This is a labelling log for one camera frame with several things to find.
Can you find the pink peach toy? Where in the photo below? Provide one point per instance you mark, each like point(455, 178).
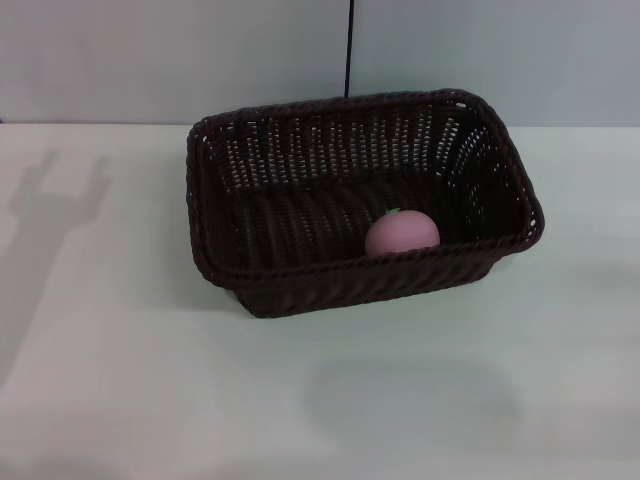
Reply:
point(400, 235)

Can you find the dark brown woven basket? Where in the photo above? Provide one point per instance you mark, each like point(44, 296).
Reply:
point(325, 240)

